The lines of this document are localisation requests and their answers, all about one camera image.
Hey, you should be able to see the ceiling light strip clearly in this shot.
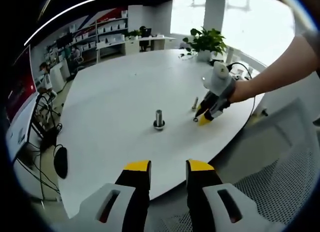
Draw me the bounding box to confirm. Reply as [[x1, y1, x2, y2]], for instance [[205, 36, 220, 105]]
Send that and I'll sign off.
[[23, 0, 174, 47]]

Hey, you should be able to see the tall white box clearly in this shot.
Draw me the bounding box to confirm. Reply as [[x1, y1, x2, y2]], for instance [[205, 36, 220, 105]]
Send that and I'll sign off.
[[225, 46, 235, 65]]

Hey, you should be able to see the black monitor on shelf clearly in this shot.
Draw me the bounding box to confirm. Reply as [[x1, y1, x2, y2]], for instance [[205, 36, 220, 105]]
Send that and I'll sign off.
[[55, 32, 74, 49]]

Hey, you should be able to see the red screen monitor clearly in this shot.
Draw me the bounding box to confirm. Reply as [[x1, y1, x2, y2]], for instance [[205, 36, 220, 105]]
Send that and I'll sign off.
[[4, 45, 39, 123]]

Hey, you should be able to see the black cable bundle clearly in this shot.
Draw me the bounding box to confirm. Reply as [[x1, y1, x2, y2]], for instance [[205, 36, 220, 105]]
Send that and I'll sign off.
[[14, 93, 64, 201]]

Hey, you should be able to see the shelving with white boxes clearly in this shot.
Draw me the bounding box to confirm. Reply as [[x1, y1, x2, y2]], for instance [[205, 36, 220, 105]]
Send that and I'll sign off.
[[44, 10, 130, 68]]

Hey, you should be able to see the green potted plant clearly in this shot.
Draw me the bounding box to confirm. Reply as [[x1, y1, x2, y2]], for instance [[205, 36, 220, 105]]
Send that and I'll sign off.
[[182, 27, 229, 63]]

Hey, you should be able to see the white cabinet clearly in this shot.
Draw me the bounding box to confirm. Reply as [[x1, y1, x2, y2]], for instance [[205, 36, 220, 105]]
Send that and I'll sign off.
[[49, 60, 70, 93]]

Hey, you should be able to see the white background desk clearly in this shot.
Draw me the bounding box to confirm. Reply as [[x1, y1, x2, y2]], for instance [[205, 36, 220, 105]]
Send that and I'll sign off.
[[95, 35, 178, 64]]

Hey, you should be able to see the black background office chair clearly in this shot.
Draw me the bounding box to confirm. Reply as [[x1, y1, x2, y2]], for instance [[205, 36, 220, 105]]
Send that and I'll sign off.
[[138, 26, 153, 53]]

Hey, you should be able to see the white side table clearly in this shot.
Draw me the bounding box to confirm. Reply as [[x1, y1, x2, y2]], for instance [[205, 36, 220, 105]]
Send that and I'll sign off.
[[5, 93, 39, 154]]

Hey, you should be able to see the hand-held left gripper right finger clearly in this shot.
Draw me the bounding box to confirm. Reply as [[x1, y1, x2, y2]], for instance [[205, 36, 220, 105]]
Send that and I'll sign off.
[[185, 158, 266, 232]]

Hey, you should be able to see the white mesh office chair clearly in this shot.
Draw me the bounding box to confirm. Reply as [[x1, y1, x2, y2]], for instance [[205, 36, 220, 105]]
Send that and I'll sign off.
[[159, 96, 320, 232]]

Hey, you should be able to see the large threaded steel stud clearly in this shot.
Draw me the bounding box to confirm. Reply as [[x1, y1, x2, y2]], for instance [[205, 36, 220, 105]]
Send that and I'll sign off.
[[152, 109, 168, 131]]

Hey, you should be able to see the black computer mouse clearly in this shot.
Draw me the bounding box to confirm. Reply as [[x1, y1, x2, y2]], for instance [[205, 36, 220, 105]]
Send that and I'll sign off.
[[53, 145, 69, 180]]

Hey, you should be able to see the large bright window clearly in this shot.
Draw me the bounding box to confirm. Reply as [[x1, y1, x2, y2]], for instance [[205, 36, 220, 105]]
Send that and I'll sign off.
[[169, 0, 208, 37], [220, 0, 296, 68]]

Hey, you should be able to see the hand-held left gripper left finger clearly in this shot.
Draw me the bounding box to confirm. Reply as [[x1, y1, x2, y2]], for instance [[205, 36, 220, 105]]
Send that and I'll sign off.
[[79, 159, 152, 232]]

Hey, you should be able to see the small background plant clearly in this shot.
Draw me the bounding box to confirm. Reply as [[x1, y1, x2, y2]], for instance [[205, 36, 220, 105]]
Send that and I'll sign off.
[[127, 29, 143, 40]]

